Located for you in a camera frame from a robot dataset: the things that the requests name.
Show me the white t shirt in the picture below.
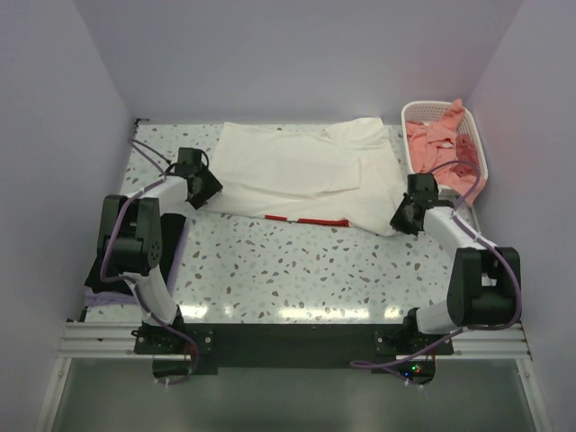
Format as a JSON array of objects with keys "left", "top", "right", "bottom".
[{"left": 206, "top": 118, "right": 406, "bottom": 237}]

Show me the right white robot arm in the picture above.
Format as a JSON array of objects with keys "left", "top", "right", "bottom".
[{"left": 391, "top": 174, "right": 522, "bottom": 335}]

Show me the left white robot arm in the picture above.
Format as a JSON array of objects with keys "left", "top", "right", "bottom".
[{"left": 97, "top": 148, "right": 222, "bottom": 327}]

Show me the salmon pink t shirt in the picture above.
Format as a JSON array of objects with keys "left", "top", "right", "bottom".
[{"left": 405, "top": 97, "right": 488, "bottom": 209}]

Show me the black folded t shirt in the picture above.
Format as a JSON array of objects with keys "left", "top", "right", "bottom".
[{"left": 85, "top": 204, "right": 187, "bottom": 294}]

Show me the white plastic laundry basket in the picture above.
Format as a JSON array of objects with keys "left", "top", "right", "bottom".
[{"left": 400, "top": 100, "right": 491, "bottom": 199}]

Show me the dark pink t shirt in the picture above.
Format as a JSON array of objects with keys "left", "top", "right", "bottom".
[{"left": 452, "top": 134, "right": 480, "bottom": 177}]

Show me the lavender folded t shirt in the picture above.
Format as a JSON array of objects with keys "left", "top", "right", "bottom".
[{"left": 85, "top": 223, "right": 189, "bottom": 308}]

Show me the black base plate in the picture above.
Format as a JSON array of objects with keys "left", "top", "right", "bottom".
[{"left": 131, "top": 322, "right": 454, "bottom": 383}]

